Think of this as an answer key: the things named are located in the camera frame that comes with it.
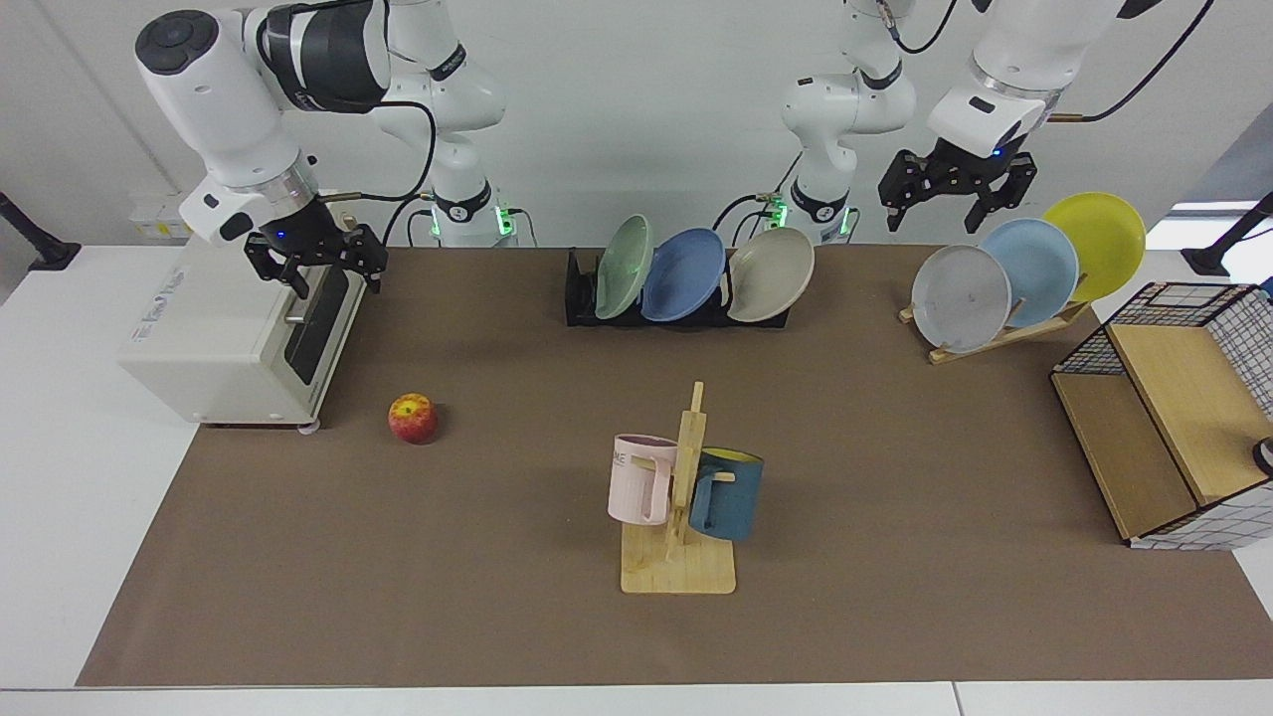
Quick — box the red yellow apple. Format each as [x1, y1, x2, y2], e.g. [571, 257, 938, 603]
[388, 393, 439, 446]

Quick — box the brown table cloth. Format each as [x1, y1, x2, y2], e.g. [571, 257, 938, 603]
[77, 244, 1273, 687]

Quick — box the beige plate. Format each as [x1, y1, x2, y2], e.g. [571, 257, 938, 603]
[726, 227, 816, 324]

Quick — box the wooden cup stand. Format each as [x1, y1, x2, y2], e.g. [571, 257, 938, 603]
[621, 381, 738, 596]

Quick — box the black dish rack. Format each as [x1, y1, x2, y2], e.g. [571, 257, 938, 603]
[565, 249, 792, 329]

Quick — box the wire basket with wooden floor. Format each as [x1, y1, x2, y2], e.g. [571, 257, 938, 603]
[1051, 281, 1273, 551]

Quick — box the black stand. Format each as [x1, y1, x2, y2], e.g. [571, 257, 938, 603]
[1182, 192, 1273, 277]
[0, 192, 83, 271]

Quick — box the pink cup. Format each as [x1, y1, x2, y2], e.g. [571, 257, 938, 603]
[608, 434, 679, 525]

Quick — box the wooden plate rack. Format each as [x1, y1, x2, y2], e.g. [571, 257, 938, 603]
[898, 273, 1093, 365]

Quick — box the light blue plate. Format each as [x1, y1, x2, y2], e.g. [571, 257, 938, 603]
[980, 218, 1080, 329]

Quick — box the dark blue cup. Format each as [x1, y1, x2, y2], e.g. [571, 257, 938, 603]
[688, 447, 765, 543]

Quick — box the yellow plate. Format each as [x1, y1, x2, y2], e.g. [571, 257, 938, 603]
[1042, 192, 1147, 303]

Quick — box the grey plate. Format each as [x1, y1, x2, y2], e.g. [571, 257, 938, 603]
[911, 245, 1012, 354]

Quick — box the pale toaster oven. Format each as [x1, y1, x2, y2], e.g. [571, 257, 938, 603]
[117, 234, 367, 431]

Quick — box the white wall socket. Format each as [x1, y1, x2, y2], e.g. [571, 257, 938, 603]
[129, 204, 195, 242]

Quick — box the green plate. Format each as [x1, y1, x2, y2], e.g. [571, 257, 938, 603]
[595, 214, 655, 321]

